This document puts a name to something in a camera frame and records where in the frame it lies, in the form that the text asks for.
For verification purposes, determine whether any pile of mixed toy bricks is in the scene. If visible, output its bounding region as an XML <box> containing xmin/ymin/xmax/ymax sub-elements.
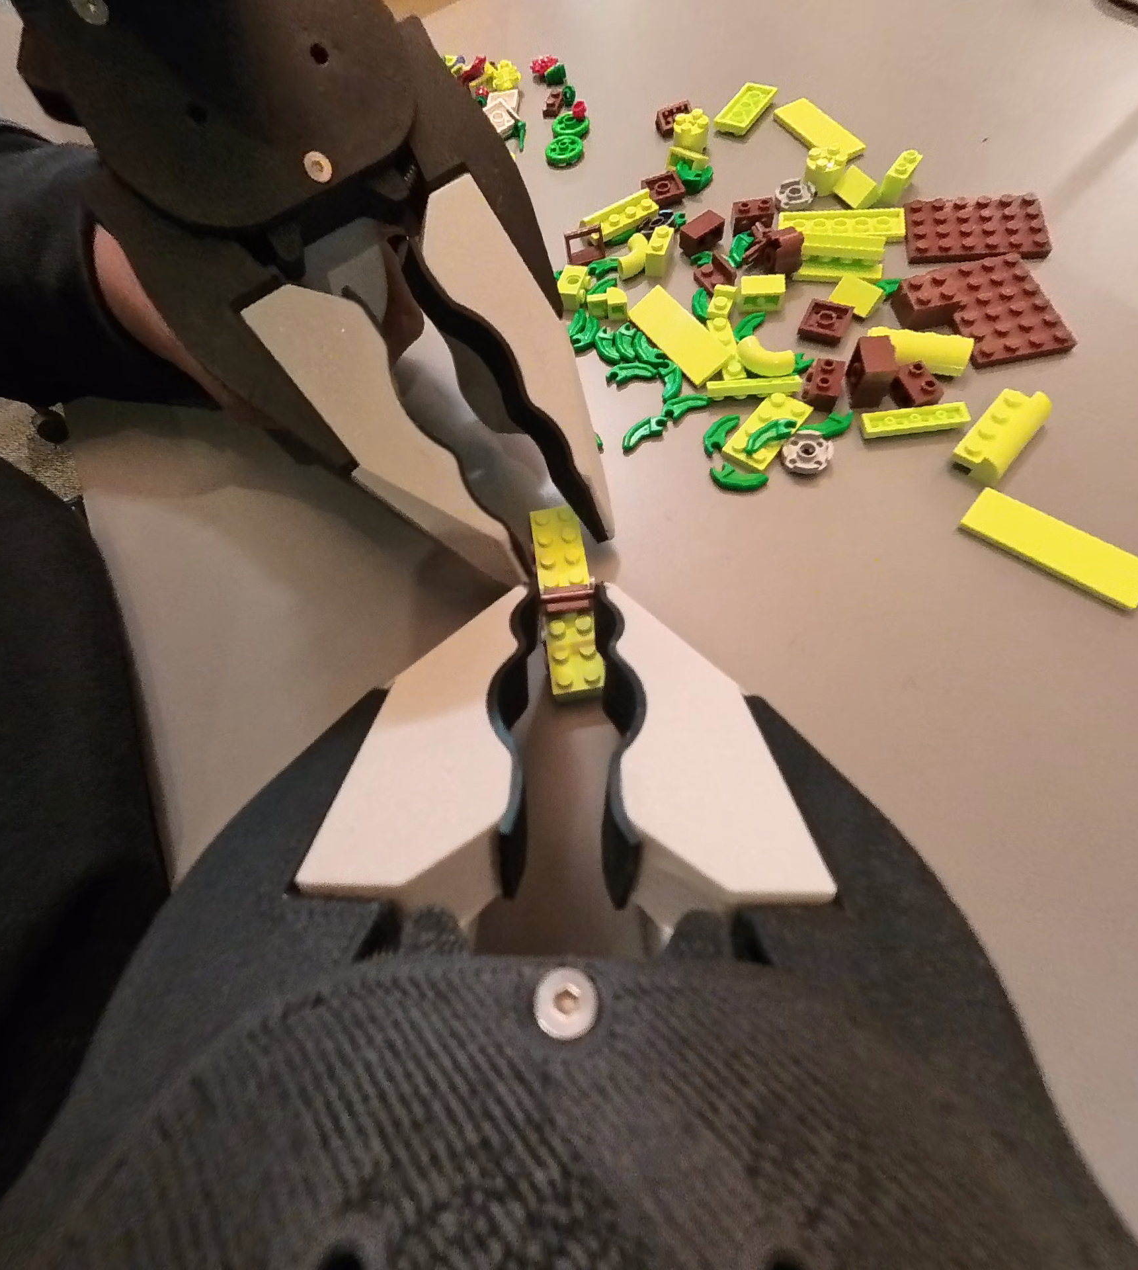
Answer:
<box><xmin>553</xmin><ymin>84</ymin><xmax>1082</xmax><ymax>496</ymax></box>

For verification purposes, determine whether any person's left forearm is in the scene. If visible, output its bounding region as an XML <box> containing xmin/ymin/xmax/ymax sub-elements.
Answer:
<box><xmin>0</xmin><ymin>104</ymin><xmax>216</xmax><ymax>410</ymax></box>

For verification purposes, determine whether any heap of small brick parts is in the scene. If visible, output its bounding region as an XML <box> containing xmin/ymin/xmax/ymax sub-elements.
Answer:
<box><xmin>441</xmin><ymin>49</ymin><xmax>596</xmax><ymax>171</ymax></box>

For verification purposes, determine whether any person's left hand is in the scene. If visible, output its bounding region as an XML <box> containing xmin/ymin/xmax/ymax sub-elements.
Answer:
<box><xmin>89</xmin><ymin>223</ymin><xmax>234</xmax><ymax>401</ymax></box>

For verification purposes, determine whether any lime long studded plate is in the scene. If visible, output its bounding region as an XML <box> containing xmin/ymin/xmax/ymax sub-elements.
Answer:
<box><xmin>526</xmin><ymin>504</ymin><xmax>611</xmax><ymax>709</ymax></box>

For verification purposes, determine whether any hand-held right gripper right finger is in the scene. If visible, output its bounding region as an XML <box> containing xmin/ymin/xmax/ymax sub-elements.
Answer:
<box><xmin>591</xmin><ymin>584</ymin><xmax>837</xmax><ymax>946</ymax></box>

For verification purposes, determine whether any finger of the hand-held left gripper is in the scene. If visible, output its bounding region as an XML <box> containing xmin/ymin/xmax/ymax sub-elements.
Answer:
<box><xmin>240</xmin><ymin>281</ymin><xmax>522</xmax><ymax>588</ymax></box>
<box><xmin>407</xmin><ymin>167</ymin><xmax>617</xmax><ymax>544</ymax></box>

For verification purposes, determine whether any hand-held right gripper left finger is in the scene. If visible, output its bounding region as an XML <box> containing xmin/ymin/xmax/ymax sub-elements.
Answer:
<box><xmin>295</xmin><ymin>584</ymin><xmax>539</xmax><ymax>952</ymax></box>

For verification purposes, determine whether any lime smooth tile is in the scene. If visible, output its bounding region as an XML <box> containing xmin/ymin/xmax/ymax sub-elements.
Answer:
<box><xmin>958</xmin><ymin>485</ymin><xmax>1138</xmax><ymax>613</ymax></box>

